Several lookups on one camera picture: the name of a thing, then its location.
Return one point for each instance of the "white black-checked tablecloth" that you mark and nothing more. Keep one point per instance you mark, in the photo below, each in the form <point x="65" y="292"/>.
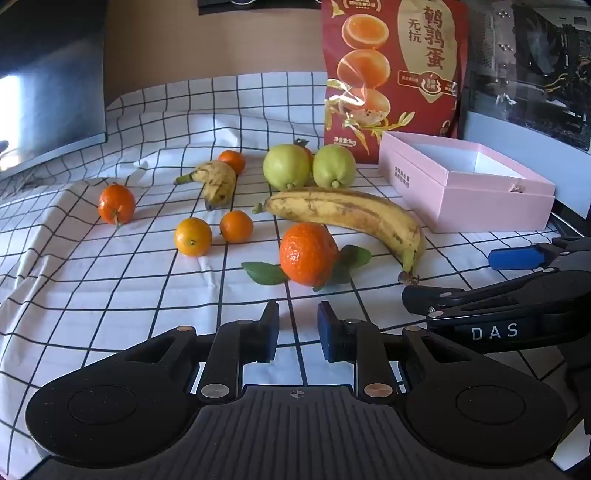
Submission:
<point x="138" y="286"/>

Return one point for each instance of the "small mandarin with leaves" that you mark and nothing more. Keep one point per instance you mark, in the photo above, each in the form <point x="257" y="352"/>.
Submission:
<point x="307" y="151"/>

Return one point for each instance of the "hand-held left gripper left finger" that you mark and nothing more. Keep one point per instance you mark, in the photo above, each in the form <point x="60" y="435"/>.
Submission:
<point x="270" y="333"/>

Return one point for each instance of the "large mandarin with leaves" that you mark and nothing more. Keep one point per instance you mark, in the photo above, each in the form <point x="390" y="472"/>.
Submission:
<point x="307" y="254"/>

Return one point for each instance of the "large spotted banana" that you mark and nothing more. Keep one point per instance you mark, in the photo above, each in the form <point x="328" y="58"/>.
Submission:
<point x="346" y="210"/>

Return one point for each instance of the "black computer monitor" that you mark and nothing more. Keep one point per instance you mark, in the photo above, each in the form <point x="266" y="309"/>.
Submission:
<point x="46" y="92"/>

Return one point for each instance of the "pink cardboard box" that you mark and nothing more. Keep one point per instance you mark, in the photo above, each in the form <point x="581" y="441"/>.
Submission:
<point x="425" y="184"/>

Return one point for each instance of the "small orange with stem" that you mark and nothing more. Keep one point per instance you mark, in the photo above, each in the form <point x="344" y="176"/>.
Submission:
<point x="116" y="203"/>

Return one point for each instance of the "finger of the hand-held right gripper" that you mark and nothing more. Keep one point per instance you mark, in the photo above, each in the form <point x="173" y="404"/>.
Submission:
<point x="512" y="258"/>
<point x="434" y="297"/>

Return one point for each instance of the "small spotted banana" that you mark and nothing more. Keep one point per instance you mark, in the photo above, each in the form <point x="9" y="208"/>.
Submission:
<point x="217" y="182"/>

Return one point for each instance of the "red snack bag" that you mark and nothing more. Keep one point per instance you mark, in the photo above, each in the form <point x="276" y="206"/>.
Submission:
<point x="415" y="92"/>

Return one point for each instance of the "green guava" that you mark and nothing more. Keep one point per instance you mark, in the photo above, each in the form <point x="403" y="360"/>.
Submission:
<point x="286" y="166"/>
<point x="334" y="165"/>

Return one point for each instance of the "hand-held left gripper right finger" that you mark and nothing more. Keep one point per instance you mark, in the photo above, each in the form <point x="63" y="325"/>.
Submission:
<point x="325" y="337"/>

